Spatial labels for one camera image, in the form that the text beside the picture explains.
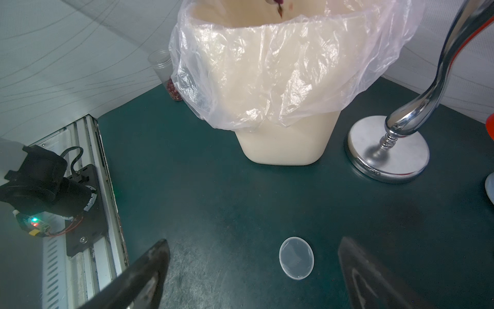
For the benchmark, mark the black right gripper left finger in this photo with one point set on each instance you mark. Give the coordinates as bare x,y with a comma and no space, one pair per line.
140,285

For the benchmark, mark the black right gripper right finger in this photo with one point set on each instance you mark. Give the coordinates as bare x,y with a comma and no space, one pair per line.
372,285

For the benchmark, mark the clear plastic jar lid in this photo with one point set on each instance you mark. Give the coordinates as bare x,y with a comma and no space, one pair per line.
296,258

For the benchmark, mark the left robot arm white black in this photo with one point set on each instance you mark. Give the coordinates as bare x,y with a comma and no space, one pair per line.
36,180

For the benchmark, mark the white vent strip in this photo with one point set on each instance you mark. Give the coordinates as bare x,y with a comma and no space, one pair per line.
54,277

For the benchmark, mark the chrome glass holder stand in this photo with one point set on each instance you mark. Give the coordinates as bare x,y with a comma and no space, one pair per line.
391,149

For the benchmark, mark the clear wine glass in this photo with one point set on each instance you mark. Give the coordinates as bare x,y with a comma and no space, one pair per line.
489,187

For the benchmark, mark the red plastic wine glass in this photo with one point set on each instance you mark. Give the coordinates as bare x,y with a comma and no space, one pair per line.
490,126

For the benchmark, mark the jar with flowers left side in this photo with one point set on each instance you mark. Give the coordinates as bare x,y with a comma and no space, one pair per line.
161,63

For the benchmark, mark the cream trash bin with bag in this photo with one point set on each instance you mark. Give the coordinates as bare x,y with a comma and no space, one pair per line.
279,74

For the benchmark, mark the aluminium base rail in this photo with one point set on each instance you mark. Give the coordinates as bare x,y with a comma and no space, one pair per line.
95,249

